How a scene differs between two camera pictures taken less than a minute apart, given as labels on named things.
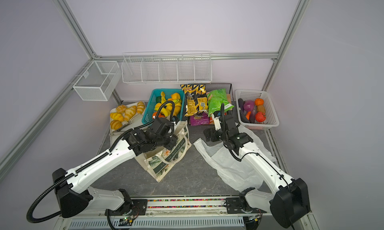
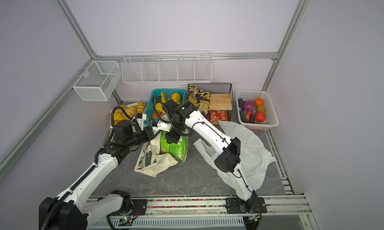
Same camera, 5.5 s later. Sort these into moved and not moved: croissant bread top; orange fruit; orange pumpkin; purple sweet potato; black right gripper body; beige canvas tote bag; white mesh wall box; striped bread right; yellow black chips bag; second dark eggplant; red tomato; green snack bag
Moved: yellow black chips bag; black right gripper body; green snack bag; beige canvas tote bag
Not moved: white mesh wall box; striped bread right; purple sweet potato; orange pumpkin; croissant bread top; orange fruit; red tomato; second dark eggplant
